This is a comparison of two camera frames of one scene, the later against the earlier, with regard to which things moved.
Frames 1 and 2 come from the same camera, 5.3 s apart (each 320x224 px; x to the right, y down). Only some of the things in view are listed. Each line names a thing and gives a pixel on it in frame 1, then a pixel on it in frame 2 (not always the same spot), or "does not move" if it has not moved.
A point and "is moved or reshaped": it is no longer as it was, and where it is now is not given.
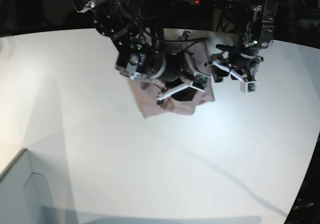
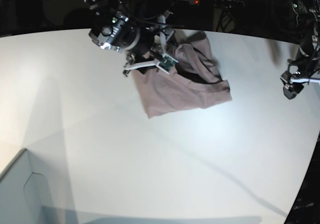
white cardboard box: (25, 196) does not move
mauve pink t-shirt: (178, 95) is moved or reshaped
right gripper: (247, 74) to (306, 73)
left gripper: (191, 77) to (168, 40)
